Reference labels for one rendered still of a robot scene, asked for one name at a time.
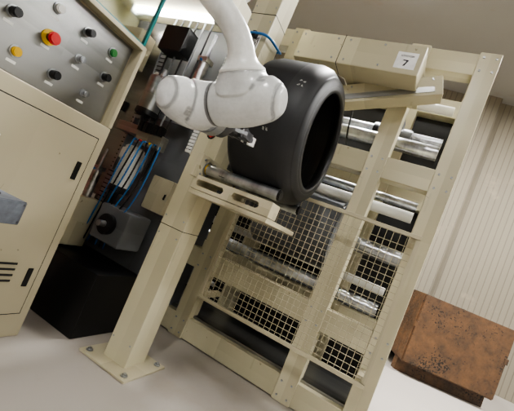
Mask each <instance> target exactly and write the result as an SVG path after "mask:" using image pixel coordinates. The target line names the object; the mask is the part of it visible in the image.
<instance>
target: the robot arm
mask: <svg viewBox="0 0 514 411"><path fill-rule="evenodd" d="M199 2H200V3H201V4H202V5H203V6H204V7H205V9H206V10H207V12H208V13H209V14H210V16H211V17H212V18H213V20H214V21H215V23H216V24H217V25H218V26H219V28H220V29H221V31H222V33H223V35H224V37H225V41H226V43H227V50H228V54H227V59H226V62H225V64H224V66H223V67H222V68H221V69H220V70H219V76H218V78H217V80H216V82H208V81H202V80H197V79H194V78H193V79H189V78H188V77H183V76H177V75H169V76H166V77H164V78H163V79H162V80H161V81H160V82H159V84H158V86H157V91H156V104H157V106H158V107H159V108H160V110H161V111H162V112H163V113H164V114H165V115H166V116H167V117H169V118H170V119H171V120H172V121H174V122H176V123H178V124H180V125H181V126H184V127H186V128H189V129H191V130H198V131H200V132H203V133H205V134H206V135H210V136H216V137H219V138H223V137H225V136H227V135H228V136H230V137H232V138H234V139H235V138H236V139H238V140H241V142H243V143H244V144H246V145H248V146H250V147H252V148H253V147H254V145H255V141H256V139H255V138H254V136H253V135H252V134H251V133H250V132H249V130H248V129H243V130H241V128H249V127H255V126H261V125H264V124H268V123H270V122H274V121H276V120H277V119H278V118H279V117H280V116H281V115H282V114H283V113H284V112H285V110H286V105H287V100H288V94H287V90H286V88H285V86H284V84H283V83H282V82H281V81H280V80H279V79H278V78H276V77H274V76H269V75H267V74H266V69H265V67H264V66H262V65H261V64H260V62H259V61H258V60H257V57H256V54H255V47H254V43H253V40H252V36H251V34H250V30H249V28H248V26H247V23H246V21H245V19H244V17H243V16H242V14H241V12H240V11H239V10H238V8H237V6H236V5H235V3H234V2H233V0H199Z"/></svg>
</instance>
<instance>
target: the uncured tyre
mask: <svg viewBox="0 0 514 411"><path fill-rule="evenodd" d="M263 66H264V67H265V69H266V74H267V75H269V76H274V77H276V78H278V79H279V80H280V81H281V82H282V83H283V84H284V86H285V88H286V90H287V94H288V100H287V105H286V110H285V112H284V113H283V114H282V115H281V116H280V117H279V118H278V119H277V120H276V121H274V122H270V123H268V124H264V125H267V126H269V128H268V133H266V132H263V131H260V129H261V126H262V125H261V126H255V127H249V128H241V130H243V129H248V130H249V132H250V133H251V134H252V135H253V136H254V138H255V139H256V141H255V145H254V147H253V148H252V147H250V146H248V145H246V144H244V143H243V142H241V140H238V139H236V138H235V139H234V138H232V137H230V136H228V159H229V163H230V166H231V168H232V171H233V173H234V174H237V175H240V176H243V177H246V178H248V179H253V180H254V181H257V182H260V183H264V184H267V185H268V186H271V187H274V188H278V189H281V190H282V191H283V198H282V199H281V200H280V201H275V202H278V203H280V204H283V205H290V206H292V205H296V204H298V203H300V202H301V201H305V200H307V199H308V198H309V197H310V196H311V195H312V194H313V193H314V192H315V191H316V190H317V188H318V187H319V186H320V184H321V182H322V180H323V179H324V177H325V175H326V172H327V171H328V169H329V167H330V163H331V162H332V159H333V156H334V154H335V150H336V148H337V144H338V142H339V137H340V133H341V129H342V125H343V115H344V107H345V95H344V89H343V84H342V83H341V81H340V80H339V78H338V76H337V74H336V73H335V71H334V70H332V69H331V68H328V67H326V66H325V65H321V64H312V63H308V62H303V61H298V60H289V59H277V60H271V61H269V62H267V63H266V64H264V65H263ZM268 66H269V67H268ZM270 67H273V68H270ZM283 69H284V70H283ZM300 78H302V79H304V80H307V81H308V82H307V84H306V85H305V87H304V88H301V87H299V86H296V84H297V82H298V81H299V79H300ZM247 191H248V190H247ZM248 192H250V191H248ZM252 193H254V192H252ZM254 194H256V193H254ZM256 195H259V194H256ZM259 196H261V195H259ZM261 197H263V196H261ZM265 198H267V197H265ZM267 199H269V198H267ZM269 200H272V199H269ZM272 201H274V200H272Z"/></svg>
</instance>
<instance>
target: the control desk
mask: <svg viewBox="0 0 514 411"><path fill-rule="evenodd" d="M146 51H147V49H146V48H145V47H144V46H143V45H142V44H141V43H140V42H139V41H138V40H137V39H136V38H135V37H134V36H133V35H132V34H131V33H129V32H128V31H127V30H126V29H125V28H124V27H123V26H122V25H121V24H120V23H119V22H118V21H117V20H116V19H115V18H114V17H113V16H112V15H111V14H110V13H108V12H107V11H106V10H105V9H104V8H103V7H102V6H101V5H100V4H99V3H98V2H97V1H96V0H0V189H1V190H3V191H4V192H7V193H9V194H11V195H12V196H14V197H17V198H19V199H21V200H22V201H25V202H27V206H26V207H25V210H24V213H23V214H22V216H21V218H20V221H19V223H18V224H17V225H15V224H7V223H0V337H6V336H13V335H17V334H18V333H19V331H20V328H21V326H22V324H23V322H24V319H25V317H26V315H27V313H28V311H29V309H30V306H31V304H32V302H33V300H34V297H35V295H36V293H37V291H38V288H39V286H40V284H41V283H42V279H43V277H44V276H45V274H46V272H47V269H48V267H49V265H50V262H51V260H52V258H53V256H54V253H55V251H56V249H57V247H58V244H59V243H60V240H61V238H62V236H63V234H64V231H65V229H66V227H67V225H68V223H69V220H70V218H71V216H72V214H73V212H74V209H75V207H76V205H77V203H78V200H79V198H80V196H81V195H82V191H83V189H84V187H85V186H86V182H87V180H88V179H89V177H90V174H91V172H92V170H93V168H94V165H95V163H96V161H97V159H98V156H99V155H100V152H101V150H102V147H103V146H104V143H105V141H106V139H107V137H108V135H109V132H110V129H112V127H113V123H114V122H115V120H116V118H117V115H118V113H119V111H120V109H121V106H122V104H123V102H124V100H125V98H126V95H127V93H128V91H129V89H130V87H131V84H132V82H133V80H134V78H135V75H136V74H137V71H138V69H139V67H140V65H141V62H142V60H143V58H144V55H145V53H146Z"/></svg>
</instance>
